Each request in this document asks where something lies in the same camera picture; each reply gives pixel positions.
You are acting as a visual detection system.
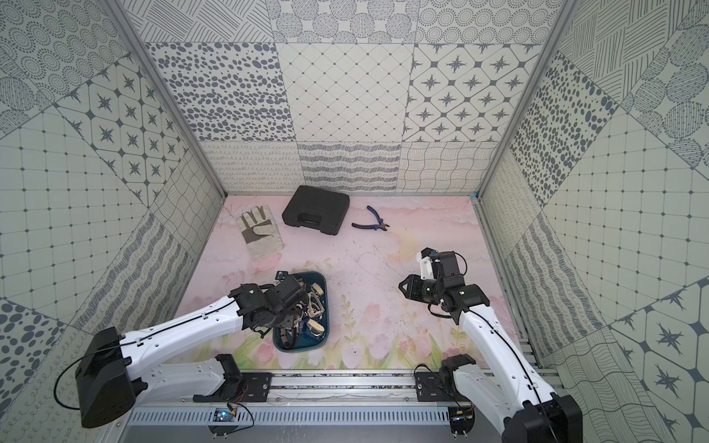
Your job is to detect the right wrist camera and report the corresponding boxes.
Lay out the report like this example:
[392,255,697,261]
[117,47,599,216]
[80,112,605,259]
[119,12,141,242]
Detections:
[418,247,442,281]

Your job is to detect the beige strap gold watch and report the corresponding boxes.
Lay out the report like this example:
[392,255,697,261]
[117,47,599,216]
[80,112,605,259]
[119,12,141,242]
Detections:
[308,284,326,319]

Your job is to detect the grey work glove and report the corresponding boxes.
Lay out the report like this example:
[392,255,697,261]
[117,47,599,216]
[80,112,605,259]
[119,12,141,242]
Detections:
[236,206,284,260]

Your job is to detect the aluminium mounting rail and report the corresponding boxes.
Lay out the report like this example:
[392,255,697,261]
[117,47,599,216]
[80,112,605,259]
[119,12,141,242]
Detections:
[119,341,483,405]

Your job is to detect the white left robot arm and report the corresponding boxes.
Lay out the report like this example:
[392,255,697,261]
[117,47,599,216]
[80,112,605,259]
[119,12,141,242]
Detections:
[69,274,326,429]

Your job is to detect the blue handled pliers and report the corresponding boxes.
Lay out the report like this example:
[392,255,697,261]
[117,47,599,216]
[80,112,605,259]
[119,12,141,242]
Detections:
[351,205,391,232]

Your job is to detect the black plastic tool case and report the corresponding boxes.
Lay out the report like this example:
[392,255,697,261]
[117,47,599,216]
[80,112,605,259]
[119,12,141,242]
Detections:
[282,185,350,236]

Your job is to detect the teal storage tray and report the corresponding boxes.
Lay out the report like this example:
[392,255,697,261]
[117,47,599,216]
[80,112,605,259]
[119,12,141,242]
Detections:
[273,271,330,353]

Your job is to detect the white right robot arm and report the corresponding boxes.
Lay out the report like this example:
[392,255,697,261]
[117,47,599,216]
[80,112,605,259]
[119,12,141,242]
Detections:
[399,248,583,442]

